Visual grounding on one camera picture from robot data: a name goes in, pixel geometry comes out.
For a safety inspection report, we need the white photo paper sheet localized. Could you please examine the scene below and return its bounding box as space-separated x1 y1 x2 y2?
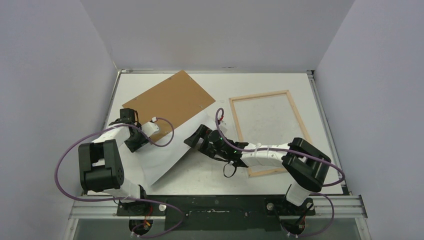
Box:
119 111 215 188

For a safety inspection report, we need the brown frame backing board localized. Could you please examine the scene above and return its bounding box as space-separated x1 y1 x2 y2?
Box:
122 70 215 144

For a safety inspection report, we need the light wooden picture frame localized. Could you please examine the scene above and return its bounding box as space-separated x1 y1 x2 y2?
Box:
228 89 314 178

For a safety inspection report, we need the clear acrylic frame pane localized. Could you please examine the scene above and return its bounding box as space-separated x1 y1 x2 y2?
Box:
233 94 309 173

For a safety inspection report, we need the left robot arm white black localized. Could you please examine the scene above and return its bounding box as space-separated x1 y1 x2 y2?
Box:
78 108 149 216

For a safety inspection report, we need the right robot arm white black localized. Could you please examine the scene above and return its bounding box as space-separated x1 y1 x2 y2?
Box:
183 124 332 215

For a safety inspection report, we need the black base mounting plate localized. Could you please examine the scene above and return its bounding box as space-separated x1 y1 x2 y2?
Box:
116 195 316 235

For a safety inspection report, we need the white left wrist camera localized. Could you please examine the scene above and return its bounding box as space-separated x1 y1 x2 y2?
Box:
141 117 160 138

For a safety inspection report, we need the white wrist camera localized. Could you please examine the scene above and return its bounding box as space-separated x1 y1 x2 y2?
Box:
141 117 160 138
218 120 228 133

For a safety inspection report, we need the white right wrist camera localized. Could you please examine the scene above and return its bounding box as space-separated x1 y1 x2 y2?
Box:
218 120 228 133

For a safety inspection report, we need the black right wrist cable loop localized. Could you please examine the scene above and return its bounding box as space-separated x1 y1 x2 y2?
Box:
222 162 239 179

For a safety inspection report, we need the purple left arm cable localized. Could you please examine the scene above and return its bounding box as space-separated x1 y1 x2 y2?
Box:
53 116 185 239

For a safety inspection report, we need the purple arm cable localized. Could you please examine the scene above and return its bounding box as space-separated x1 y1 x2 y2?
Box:
53 116 185 239
214 107 346 239

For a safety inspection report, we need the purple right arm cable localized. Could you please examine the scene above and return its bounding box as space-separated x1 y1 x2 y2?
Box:
214 107 346 239

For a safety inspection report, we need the aluminium front rail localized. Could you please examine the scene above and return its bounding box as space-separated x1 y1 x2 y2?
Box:
69 195 368 220

